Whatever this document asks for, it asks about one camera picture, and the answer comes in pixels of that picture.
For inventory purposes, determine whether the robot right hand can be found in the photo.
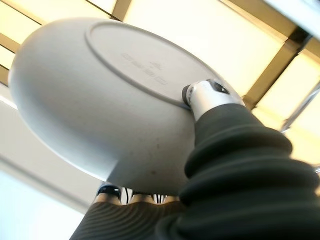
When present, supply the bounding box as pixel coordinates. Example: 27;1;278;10
68;78;320;240

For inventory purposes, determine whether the beige round plate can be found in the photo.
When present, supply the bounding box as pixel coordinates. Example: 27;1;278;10
7;16;247;196

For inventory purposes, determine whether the chrome gooseneck faucet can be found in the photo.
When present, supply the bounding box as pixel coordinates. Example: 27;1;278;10
282;82;320;133

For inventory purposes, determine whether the dark window frame grid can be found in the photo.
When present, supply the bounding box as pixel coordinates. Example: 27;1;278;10
0;0;320;136

